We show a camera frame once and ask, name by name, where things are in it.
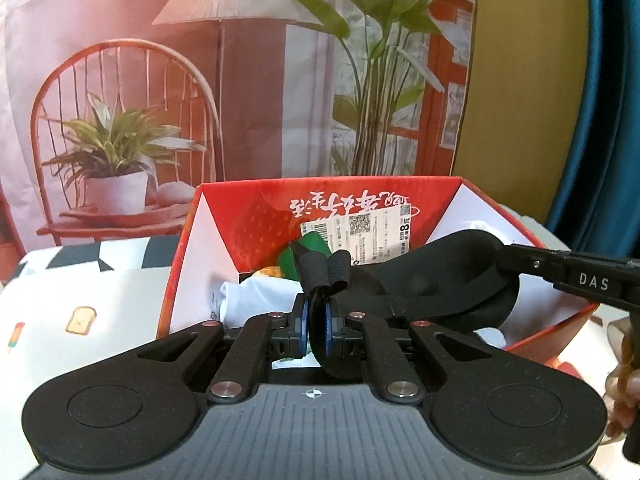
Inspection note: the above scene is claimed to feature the printed room scene backdrop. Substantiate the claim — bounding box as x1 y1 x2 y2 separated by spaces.
0 0 482 262

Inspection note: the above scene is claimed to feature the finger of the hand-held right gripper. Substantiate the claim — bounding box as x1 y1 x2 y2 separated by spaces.
502 243 640 273
549 262 640 307

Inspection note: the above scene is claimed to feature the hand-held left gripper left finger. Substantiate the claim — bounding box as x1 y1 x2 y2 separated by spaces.
134 294 312 405

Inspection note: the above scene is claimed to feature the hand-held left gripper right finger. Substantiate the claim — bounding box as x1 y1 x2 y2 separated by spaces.
322 297 497 405

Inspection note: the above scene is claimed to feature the red cardboard box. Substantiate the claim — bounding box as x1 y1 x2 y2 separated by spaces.
156 176 599 357

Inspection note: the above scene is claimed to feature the green soft cloth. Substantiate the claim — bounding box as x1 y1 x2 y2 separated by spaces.
277 232 332 281

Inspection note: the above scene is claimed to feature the printed cartoon tablecloth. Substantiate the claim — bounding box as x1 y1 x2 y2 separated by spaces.
0 215 622 397

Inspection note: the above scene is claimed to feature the white cloth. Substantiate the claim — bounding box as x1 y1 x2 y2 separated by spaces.
210 280 304 329

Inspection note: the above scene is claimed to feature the person's right hand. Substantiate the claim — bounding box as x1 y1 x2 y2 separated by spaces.
602 317 640 447

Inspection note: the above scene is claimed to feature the blue curtain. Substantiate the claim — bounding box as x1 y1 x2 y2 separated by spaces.
542 0 640 262

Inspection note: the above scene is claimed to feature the black eye mask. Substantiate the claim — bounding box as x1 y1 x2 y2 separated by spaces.
290 229 522 379

